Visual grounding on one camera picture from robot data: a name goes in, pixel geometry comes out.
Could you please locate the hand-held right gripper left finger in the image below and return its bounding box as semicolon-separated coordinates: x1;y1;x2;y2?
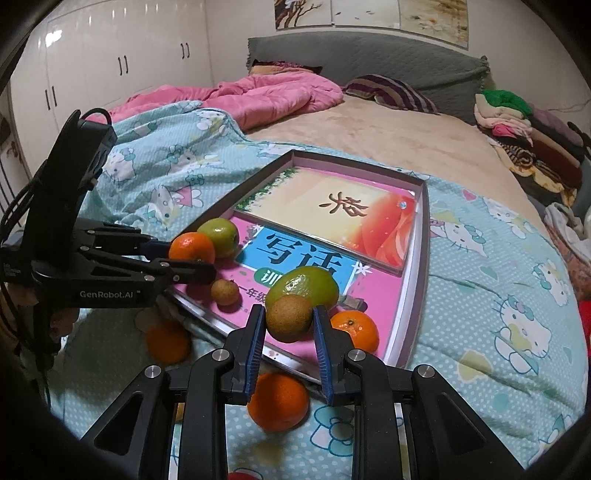
81;307;267;480

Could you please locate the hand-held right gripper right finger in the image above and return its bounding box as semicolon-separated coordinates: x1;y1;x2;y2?
313;305;513;480

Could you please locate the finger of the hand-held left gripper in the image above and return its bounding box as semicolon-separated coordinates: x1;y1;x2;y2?
76;219;172;259
81;253;217;289

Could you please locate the orange mandarin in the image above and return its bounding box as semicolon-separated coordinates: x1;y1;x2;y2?
168;232;217;273
146;320;191;365
247;373;310;433
330;310;380;354

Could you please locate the brown longan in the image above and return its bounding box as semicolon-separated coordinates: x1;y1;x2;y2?
265;296;315;343
211;278;242;306

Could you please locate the small green jujube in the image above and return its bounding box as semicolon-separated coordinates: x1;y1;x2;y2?
198;218;241;259

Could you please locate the large green jujube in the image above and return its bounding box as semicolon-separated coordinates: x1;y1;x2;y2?
265;267;340;319

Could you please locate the shallow grey cardboard box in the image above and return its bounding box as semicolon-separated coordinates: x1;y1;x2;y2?
159;148;431;398

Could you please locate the person's left hand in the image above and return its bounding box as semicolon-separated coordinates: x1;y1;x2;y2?
50;307;79;337

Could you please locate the pink book with blue label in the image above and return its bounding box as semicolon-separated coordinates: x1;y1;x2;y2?
175;217;407;365

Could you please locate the cream and orange book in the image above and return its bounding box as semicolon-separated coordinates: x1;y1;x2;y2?
233;167;423;278

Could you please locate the blue cartoon cat blanket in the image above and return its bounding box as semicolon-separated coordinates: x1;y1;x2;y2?
46;99;583;480

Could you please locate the pink quilt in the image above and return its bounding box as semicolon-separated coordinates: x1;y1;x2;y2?
107;71;345;130

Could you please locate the white wardrobe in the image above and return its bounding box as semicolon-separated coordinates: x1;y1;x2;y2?
0;0;218;195

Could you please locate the dark patterned pillow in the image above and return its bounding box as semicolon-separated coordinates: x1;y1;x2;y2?
249;60;324;77

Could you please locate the beige bed sheet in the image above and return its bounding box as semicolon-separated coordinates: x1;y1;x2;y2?
245;95;550;222

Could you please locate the purple striped pillow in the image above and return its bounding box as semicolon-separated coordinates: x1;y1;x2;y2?
344;75;439;114

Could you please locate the red cloth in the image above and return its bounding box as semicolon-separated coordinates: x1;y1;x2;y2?
579;300;591;352

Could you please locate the pink floral cloth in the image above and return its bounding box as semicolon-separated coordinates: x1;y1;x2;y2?
551;226;591;296

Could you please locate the white crumpled cloth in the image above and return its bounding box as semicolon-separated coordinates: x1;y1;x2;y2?
545;202;587;241

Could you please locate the grey padded headboard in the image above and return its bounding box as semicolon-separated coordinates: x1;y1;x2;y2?
247;30;491;116

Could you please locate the plain beige painting panel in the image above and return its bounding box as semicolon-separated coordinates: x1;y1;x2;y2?
331;0;402;33

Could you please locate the pile of folded clothes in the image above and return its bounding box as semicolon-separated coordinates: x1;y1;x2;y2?
475;90;591;195

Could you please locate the green folded garment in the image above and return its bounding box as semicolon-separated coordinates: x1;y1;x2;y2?
482;90;534;116

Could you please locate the white flower painting panel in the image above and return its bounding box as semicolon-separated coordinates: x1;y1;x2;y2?
398;0;471;51

